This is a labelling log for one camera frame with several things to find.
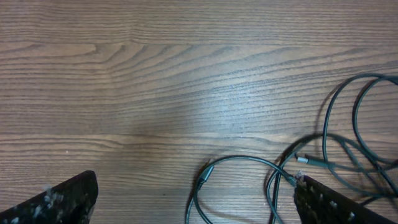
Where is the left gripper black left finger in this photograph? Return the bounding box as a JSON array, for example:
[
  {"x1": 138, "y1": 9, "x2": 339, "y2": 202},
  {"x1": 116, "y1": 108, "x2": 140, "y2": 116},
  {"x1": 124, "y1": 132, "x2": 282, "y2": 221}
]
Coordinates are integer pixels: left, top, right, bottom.
[{"x1": 1, "y1": 170, "x2": 99, "y2": 224}]

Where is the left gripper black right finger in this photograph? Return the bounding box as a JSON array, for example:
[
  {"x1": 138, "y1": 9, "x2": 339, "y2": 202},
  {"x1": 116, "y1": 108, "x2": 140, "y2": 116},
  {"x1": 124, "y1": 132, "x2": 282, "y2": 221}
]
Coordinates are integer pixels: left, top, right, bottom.
[{"x1": 294, "y1": 175, "x2": 395, "y2": 224}]

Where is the black usb cable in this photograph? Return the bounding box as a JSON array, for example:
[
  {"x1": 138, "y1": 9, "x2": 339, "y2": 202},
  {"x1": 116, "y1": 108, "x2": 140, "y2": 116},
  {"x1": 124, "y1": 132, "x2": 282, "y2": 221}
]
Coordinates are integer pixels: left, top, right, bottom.
[
  {"x1": 266, "y1": 73, "x2": 398, "y2": 224},
  {"x1": 185, "y1": 154, "x2": 299, "y2": 224}
]

